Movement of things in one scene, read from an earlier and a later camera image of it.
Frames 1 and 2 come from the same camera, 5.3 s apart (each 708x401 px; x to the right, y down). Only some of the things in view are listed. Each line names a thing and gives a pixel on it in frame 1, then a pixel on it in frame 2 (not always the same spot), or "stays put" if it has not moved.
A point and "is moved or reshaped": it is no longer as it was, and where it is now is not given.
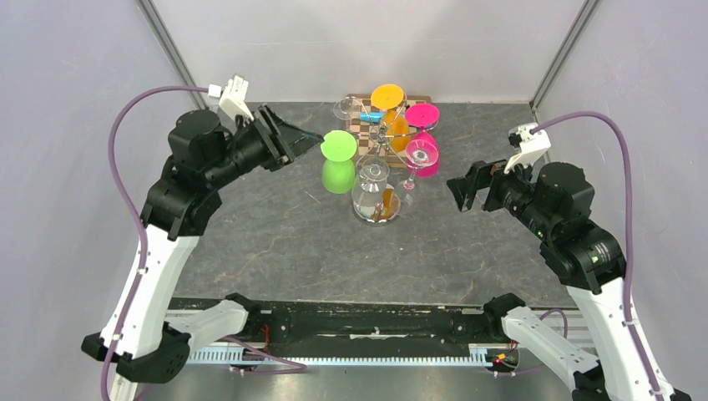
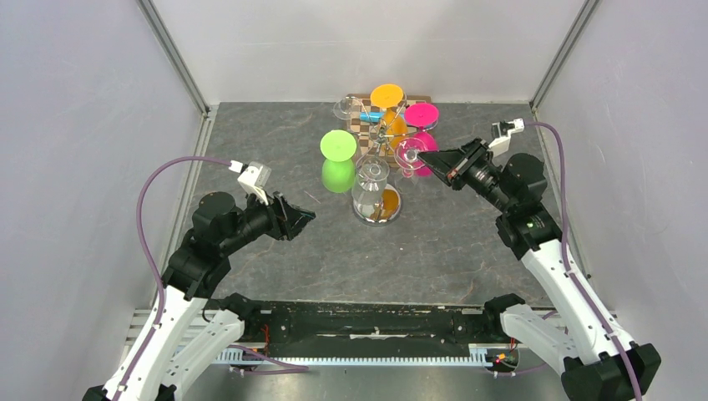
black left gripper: x=284 y=142 -> x=301 y=217
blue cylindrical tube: x=372 y=117 stays put
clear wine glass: x=419 y=153 is moved or reshaped
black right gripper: x=479 y=174 -> x=452 y=165
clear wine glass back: x=346 y=109 stays put
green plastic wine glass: x=338 y=150 stays put
